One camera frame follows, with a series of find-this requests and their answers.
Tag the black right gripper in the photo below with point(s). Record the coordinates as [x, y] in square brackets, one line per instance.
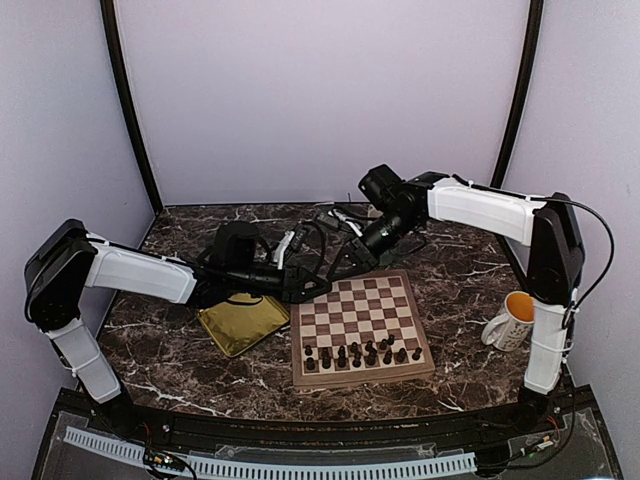
[359, 254]

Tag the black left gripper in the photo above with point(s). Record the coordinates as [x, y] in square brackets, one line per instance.
[293, 288]

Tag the gold metal tray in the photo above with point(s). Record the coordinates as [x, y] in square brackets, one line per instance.
[242, 321]

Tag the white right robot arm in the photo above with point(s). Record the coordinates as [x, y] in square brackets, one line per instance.
[546, 226]

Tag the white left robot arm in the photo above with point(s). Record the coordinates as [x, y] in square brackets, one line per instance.
[72, 260]

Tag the wooden chess board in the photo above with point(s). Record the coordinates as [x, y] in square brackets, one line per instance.
[369, 307]

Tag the white mug orange inside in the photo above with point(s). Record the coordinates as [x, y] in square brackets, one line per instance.
[514, 321]

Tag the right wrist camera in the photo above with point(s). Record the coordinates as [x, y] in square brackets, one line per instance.
[335, 220]

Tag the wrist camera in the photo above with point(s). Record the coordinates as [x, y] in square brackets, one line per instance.
[335, 220]
[288, 245]

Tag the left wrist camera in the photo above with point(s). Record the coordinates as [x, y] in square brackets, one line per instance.
[288, 245]

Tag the black front rail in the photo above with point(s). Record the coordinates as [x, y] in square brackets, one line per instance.
[206, 433]

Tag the white slotted cable duct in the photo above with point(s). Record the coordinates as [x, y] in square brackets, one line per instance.
[270, 464]

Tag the right black frame post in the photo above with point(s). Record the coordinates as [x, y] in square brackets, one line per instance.
[521, 89]

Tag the black frame post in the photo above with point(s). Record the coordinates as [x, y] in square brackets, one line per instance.
[521, 89]
[118, 66]

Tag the left black frame post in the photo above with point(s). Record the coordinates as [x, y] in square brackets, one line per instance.
[118, 66]

